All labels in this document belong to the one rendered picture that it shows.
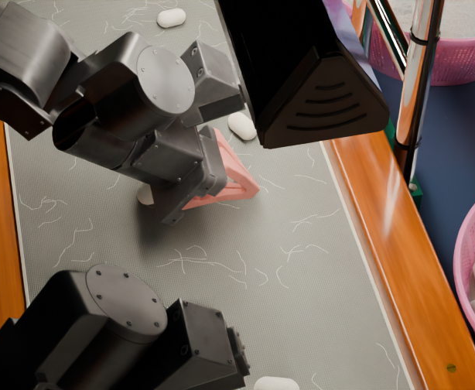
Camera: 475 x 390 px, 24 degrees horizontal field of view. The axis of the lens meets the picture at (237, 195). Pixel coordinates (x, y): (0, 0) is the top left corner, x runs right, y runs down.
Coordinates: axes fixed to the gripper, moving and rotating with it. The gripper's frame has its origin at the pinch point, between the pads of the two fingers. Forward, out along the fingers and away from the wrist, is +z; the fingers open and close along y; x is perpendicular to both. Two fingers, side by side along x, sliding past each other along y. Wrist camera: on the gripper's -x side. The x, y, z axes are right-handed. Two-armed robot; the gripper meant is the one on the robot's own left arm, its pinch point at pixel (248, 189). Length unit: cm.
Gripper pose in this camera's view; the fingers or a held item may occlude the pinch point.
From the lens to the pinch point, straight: 103.3
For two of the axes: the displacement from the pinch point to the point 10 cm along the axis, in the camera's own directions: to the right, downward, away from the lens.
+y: -2.2, -7.4, 6.4
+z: 7.4, 3.0, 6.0
